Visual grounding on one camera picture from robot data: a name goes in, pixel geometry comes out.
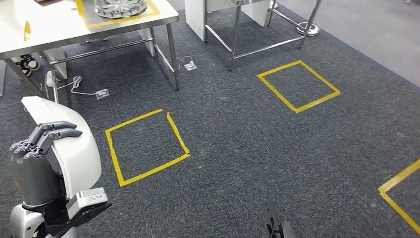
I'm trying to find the white cabinet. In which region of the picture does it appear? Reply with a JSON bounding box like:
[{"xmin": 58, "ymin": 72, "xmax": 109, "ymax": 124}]
[{"xmin": 184, "ymin": 0, "xmax": 274, "ymax": 42}]

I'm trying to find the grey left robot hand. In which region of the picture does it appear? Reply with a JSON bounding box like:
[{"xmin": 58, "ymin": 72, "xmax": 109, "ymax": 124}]
[{"xmin": 9, "ymin": 120, "xmax": 83, "ymax": 208}]

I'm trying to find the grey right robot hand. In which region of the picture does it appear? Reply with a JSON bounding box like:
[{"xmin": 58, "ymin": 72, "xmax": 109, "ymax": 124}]
[{"xmin": 280, "ymin": 221, "xmax": 298, "ymax": 238}]

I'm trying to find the person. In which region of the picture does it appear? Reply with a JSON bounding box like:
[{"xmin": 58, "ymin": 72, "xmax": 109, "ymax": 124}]
[{"xmin": 14, "ymin": 54, "xmax": 40, "ymax": 77}]

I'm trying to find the chrome barrier post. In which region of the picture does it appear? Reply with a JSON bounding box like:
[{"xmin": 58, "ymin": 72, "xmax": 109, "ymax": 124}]
[{"xmin": 296, "ymin": 22, "xmax": 320, "ymax": 37}]

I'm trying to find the yellow floor tape square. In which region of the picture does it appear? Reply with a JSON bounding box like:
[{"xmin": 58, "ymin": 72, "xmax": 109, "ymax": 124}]
[
  {"xmin": 105, "ymin": 109, "xmax": 191, "ymax": 187},
  {"xmin": 257, "ymin": 60, "xmax": 341, "ymax": 114}
]

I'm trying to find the white curved plastic part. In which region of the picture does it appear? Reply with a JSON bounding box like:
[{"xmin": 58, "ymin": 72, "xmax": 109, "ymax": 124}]
[{"xmin": 21, "ymin": 96, "xmax": 103, "ymax": 199}]

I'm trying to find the white cable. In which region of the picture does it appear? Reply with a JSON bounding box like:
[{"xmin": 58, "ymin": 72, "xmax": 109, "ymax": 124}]
[
  {"xmin": 39, "ymin": 75, "xmax": 99, "ymax": 97},
  {"xmin": 162, "ymin": 55, "xmax": 194, "ymax": 71}
]

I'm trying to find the stainless steel table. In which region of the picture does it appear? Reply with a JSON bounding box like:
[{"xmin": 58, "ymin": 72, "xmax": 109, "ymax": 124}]
[{"xmin": 203, "ymin": 0, "xmax": 323, "ymax": 72}]

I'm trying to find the grey wheel hubcap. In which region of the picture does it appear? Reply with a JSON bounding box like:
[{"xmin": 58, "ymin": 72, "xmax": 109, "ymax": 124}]
[{"xmin": 94, "ymin": 0, "xmax": 148, "ymax": 19}]

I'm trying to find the stainless steel workbench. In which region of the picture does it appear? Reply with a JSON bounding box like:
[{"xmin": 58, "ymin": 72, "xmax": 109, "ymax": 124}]
[{"xmin": 0, "ymin": 0, "xmax": 180, "ymax": 104}]

